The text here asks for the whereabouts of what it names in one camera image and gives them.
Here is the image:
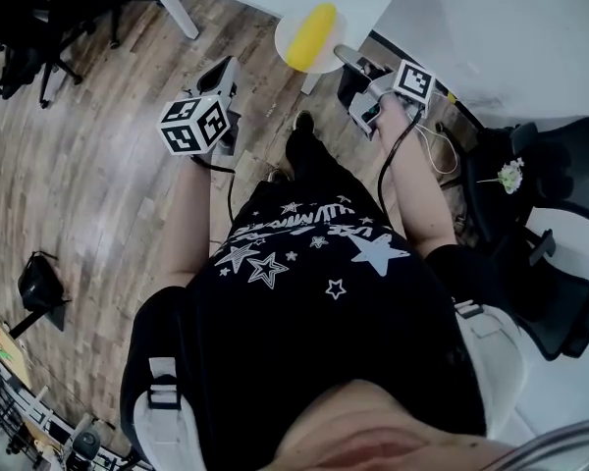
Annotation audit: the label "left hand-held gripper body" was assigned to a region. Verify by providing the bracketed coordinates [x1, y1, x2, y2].
[156, 84, 242, 161]

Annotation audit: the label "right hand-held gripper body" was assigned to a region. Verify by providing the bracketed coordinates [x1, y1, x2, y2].
[347, 58, 437, 140]

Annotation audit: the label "white plate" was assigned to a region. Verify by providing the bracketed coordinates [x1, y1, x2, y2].
[274, 9, 362, 76]

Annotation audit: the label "yellow corn cob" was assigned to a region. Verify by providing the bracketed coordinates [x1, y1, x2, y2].
[284, 1, 339, 74]

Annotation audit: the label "person's left forearm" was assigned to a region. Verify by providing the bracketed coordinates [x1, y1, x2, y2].
[159, 157, 238, 291]

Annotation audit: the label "person's right forearm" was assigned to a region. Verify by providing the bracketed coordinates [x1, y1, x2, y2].
[376, 125, 460, 264]

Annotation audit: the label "person's right hand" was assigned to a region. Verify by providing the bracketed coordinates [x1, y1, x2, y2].
[374, 95, 417, 137]

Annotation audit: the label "person's black trouser legs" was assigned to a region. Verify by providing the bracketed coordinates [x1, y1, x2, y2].
[283, 124, 372, 205]

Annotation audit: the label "white flower bunch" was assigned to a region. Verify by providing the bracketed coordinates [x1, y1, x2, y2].
[475, 156, 526, 196]

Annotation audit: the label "black office chair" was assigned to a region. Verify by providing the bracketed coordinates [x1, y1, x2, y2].
[38, 0, 151, 51]
[488, 223, 589, 362]
[0, 0, 100, 111]
[458, 115, 589, 247]

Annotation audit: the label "black bag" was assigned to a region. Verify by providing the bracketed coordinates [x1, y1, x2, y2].
[8, 249, 74, 341]

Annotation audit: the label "black star print T-shirt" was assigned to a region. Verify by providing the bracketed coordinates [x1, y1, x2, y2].
[119, 164, 488, 471]

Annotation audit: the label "light wooden board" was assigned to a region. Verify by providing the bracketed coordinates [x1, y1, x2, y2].
[0, 299, 34, 393]

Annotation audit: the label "person's neck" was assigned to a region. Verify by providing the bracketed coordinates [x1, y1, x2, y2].
[269, 378, 521, 471]

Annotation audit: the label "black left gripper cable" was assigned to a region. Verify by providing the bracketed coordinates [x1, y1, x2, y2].
[189, 156, 239, 228]

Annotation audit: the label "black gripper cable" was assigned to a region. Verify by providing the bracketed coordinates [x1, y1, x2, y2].
[189, 156, 239, 228]
[377, 108, 423, 218]

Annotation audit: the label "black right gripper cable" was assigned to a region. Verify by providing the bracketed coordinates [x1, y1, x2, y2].
[377, 108, 423, 218]

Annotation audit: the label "white thin cable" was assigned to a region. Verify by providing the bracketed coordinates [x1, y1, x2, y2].
[415, 124, 460, 177]

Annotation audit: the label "white shoulder strap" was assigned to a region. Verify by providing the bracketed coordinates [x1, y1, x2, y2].
[452, 298, 537, 442]
[131, 354, 198, 471]

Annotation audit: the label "black wire rack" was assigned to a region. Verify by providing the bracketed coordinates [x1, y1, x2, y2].
[0, 359, 36, 456]

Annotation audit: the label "grey head mount rim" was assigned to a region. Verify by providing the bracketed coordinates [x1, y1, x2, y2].
[489, 415, 589, 471]

